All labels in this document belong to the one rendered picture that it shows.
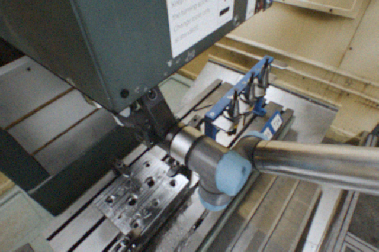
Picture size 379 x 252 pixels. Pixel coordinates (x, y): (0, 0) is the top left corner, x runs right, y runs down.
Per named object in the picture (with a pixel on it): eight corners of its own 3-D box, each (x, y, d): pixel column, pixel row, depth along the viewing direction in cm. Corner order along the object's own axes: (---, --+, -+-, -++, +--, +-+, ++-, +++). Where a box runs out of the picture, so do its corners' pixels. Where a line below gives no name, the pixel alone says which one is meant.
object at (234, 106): (229, 106, 82) (231, 91, 77) (241, 110, 81) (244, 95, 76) (224, 114, 80) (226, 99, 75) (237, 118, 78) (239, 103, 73)
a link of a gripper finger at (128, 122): (109, 120, 52) (142, 132, 50) (108, 115, 51) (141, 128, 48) (122, 107, 55) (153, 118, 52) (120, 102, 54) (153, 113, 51)
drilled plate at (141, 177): (189, 186, 93) (189, 180, 89) (136, 247, 79) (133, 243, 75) (149, 157, 104) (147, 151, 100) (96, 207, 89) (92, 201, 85)
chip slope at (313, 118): (321, 138, 145) (339, 108, 126) (273, 228, 110) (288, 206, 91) (208, 86, 186) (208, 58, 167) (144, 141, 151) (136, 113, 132)
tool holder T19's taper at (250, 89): (245, 90, 88) (247, 76, 83) (256, 93, 86) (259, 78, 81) (241, 97, 85) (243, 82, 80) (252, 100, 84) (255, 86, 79)
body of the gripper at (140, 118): (132, 138, 56) (169, 164, 51) (125, 113, 50) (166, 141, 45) (154, 119, 60) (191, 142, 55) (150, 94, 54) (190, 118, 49)
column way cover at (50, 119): (129, 118, 127) (100, 26, 89) (51, 180, 103) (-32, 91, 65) (124, 114, 129) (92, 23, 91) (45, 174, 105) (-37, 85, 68)
